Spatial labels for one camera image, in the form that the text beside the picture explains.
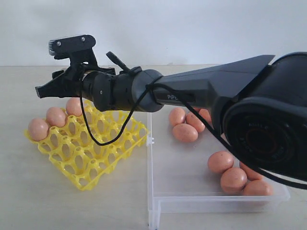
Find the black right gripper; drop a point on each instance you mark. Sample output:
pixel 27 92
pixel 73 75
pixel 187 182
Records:
pixel 66 82

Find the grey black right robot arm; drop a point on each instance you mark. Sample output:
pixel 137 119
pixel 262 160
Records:
pixel 258 106

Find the yellow plastic egg tray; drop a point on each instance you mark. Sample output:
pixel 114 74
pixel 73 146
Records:
pixel 72 151

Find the brown speckled egg front-left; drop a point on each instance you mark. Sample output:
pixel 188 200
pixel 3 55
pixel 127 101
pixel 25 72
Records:
pixel 185 133

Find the clear plastic box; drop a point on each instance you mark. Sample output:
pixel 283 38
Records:
pixel 179 180

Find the brown speckled egg front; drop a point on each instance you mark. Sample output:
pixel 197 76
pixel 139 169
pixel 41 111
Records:
pixel 233 180

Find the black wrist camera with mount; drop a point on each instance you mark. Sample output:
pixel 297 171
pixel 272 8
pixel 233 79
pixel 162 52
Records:
pixel 78 49

